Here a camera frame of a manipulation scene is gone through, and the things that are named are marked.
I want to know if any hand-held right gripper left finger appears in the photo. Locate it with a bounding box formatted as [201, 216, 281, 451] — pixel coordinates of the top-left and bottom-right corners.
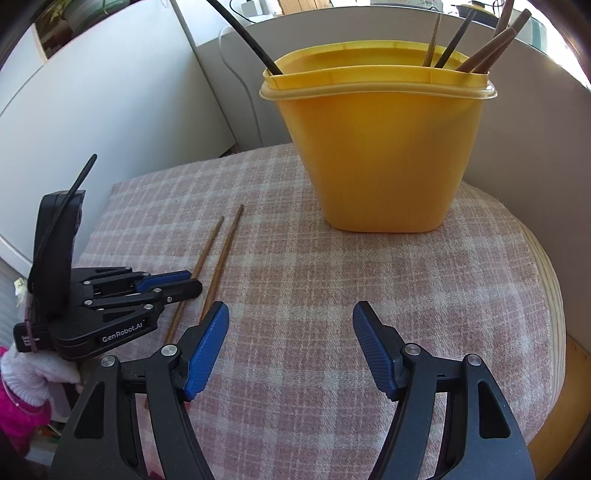
[48, 301, 230, 480]

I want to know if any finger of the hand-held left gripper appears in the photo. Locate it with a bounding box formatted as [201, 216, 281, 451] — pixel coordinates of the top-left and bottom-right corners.
[88, 279, 204, 311]
[76, 267, 192, 296]

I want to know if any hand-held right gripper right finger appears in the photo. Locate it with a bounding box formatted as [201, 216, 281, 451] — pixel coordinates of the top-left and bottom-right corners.
[352, 301, 536, 480]

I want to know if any reddish brown chopstick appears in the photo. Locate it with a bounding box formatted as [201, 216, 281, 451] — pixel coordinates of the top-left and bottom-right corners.
[198, 204, 245, 325]
[163, 216, 226, 346]

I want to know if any yellow plastic container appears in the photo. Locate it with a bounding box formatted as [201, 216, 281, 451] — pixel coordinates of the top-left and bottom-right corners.
[259, 39, 498, 234]

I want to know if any dark chopstick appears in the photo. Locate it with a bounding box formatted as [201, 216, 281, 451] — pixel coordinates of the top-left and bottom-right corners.
[434, 8, 478, 69]
[205, 0, 284, 75]

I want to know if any brown wooden chopstick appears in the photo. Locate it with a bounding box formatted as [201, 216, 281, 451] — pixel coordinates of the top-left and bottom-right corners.
[470, 27, 515, 75]
[456, 8, 533, 72]
[422, 11, 441, 68]
[493, 0, 515, 38]

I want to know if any person's left forearm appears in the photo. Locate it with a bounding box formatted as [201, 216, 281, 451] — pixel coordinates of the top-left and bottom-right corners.
[0, 378, 51, 457]

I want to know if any person's left hand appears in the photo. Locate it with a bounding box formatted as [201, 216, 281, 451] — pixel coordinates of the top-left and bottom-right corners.
[0, 346, 84, 416]

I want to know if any pink checked cloth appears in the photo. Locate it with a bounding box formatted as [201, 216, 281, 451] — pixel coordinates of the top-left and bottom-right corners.
[69, 141, 561, 480]

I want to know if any white cabinet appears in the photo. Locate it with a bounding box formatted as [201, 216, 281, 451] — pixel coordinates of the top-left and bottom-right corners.
[0, 0, 238, 278]

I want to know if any wooden board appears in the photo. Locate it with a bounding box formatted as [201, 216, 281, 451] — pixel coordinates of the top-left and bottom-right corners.
[279, 0, 333, 14]

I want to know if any light blue pot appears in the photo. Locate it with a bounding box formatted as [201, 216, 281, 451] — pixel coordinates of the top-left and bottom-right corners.
[522, 11, 550, 47]

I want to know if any black gripper strap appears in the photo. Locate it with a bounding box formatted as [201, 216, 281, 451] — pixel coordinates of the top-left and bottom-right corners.
[33, 154, 99, 278]

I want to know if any white cable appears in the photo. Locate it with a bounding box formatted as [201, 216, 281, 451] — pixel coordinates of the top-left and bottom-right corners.
[218, 25, 262, 144]

